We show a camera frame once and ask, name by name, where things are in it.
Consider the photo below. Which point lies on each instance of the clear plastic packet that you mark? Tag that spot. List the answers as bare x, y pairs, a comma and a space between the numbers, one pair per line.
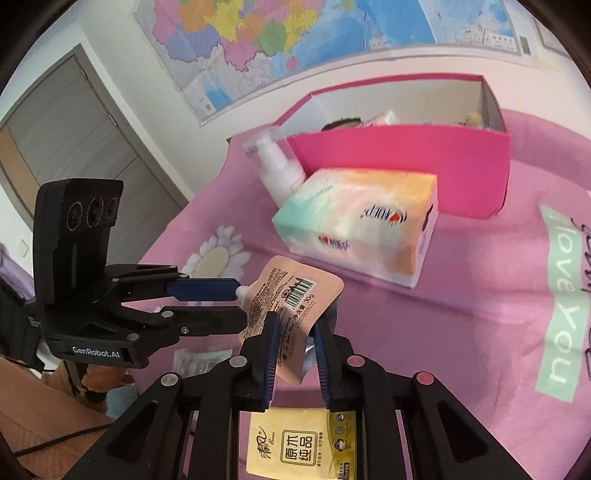
198, 364

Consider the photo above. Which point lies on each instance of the person's left hand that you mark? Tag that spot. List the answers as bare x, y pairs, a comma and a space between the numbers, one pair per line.
99, 376

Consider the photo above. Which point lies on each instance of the pastel tissue pack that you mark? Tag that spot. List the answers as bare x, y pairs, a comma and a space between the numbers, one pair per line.
360, 230

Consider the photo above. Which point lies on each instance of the pink spouted pouch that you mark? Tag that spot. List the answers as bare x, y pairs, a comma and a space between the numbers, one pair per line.
295, 295

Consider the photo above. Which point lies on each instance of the pink printed blanket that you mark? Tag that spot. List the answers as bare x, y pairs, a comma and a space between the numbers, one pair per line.
461, 286

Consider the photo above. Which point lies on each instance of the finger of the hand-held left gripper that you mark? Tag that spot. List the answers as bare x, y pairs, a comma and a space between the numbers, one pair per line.
207, 321
203, 290

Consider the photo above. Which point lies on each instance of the grey blue cloth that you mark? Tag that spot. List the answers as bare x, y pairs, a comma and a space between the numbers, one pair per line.
121, 399

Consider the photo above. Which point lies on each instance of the purple cloth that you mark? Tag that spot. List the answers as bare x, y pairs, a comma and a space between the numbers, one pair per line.
11, 272

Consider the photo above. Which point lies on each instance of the black cloth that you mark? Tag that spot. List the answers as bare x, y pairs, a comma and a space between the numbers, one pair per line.
14, 332

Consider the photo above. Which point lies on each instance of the pink cardboard box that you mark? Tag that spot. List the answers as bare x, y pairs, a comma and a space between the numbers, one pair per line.
392, 157

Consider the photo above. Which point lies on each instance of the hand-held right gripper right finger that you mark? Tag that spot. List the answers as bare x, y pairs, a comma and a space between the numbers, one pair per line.
323, 360

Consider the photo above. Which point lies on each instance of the white wall socket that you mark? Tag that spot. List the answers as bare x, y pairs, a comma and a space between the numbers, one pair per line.
23, 247

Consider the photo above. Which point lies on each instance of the yellow tissue packet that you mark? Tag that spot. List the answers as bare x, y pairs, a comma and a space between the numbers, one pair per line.
295, 443

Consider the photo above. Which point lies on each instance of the grey wooden door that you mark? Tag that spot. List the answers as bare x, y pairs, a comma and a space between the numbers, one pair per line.
92, 138

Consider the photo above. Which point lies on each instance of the colourful wall map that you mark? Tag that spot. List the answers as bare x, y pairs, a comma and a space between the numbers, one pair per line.
277, 27

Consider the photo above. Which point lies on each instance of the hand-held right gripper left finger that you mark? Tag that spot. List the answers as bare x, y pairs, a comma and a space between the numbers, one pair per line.
272, 350

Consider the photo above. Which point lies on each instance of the white pump bottle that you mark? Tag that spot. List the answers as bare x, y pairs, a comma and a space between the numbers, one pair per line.
281, 175

